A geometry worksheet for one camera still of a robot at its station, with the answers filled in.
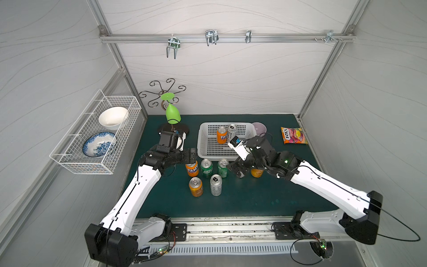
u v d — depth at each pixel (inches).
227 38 30.8
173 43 30.8
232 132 37.5
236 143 23.8
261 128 42.8
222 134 38.7
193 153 27.1
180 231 28.8
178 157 25.3
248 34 28.3
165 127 43.7
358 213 15.6
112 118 30.0
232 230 29.6
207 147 40.8
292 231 25.7
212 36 30.0
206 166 33.0
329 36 30.1
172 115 36.3
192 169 33.2
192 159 26.9
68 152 22.3
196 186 30.6
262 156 20.8
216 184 29.5
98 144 25.6
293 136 42.0
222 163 33.0
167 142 22.3
